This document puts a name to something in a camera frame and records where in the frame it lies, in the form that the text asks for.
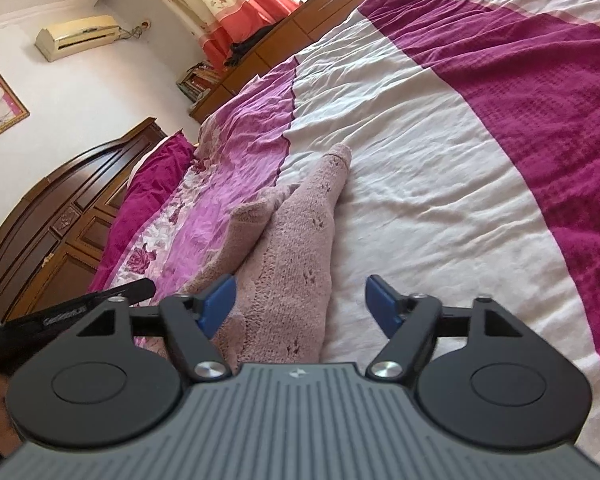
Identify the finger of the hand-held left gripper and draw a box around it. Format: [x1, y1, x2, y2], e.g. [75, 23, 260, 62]
[87, 280, 156, 307]

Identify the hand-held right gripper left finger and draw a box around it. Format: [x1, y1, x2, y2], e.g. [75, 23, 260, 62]
[72, 274, 238, 382]

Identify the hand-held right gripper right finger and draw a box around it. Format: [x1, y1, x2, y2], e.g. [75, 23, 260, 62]
[365, 274, 523, 381]

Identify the pink knitted cardigan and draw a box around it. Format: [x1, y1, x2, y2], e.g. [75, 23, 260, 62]
[180, 142, 353, 376]

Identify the dark wooden headboard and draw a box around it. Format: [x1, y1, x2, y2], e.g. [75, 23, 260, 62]
[0, 116, 168, 321]

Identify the magenta pillow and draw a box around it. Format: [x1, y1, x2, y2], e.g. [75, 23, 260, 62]
[89, 132, 197, 288]

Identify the pink knitted blanket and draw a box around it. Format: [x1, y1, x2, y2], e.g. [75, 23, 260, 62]
[194, 110, 226, 161]

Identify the pink striped floral bedspread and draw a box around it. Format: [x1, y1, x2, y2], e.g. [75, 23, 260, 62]
[87, 0, 600, 461]

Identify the row of books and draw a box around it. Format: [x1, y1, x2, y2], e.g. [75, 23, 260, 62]
[176, 60, 226, 103]

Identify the dark cloth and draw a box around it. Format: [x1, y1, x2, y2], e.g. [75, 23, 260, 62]
[223, 22, 281, 67]

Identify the light wooden cabinet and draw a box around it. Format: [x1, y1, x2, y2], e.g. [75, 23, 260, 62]
[189, 0, 416, 123]

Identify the cream wall air conditioner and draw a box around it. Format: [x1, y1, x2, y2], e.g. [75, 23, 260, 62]
[35, 14, 121, 62]

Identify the wall socket with cable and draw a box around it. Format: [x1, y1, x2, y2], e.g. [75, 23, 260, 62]
[120, 19, 152, 40]

